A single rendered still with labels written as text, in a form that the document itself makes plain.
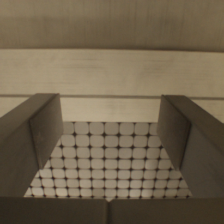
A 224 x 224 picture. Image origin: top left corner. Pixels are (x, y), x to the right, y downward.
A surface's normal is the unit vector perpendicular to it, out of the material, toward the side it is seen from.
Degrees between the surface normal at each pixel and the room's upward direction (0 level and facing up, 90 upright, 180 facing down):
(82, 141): 0
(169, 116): 90
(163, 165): 0
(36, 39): 0
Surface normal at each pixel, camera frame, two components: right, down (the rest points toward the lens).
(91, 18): 0.00, 0.39
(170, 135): -1.00, -0.01
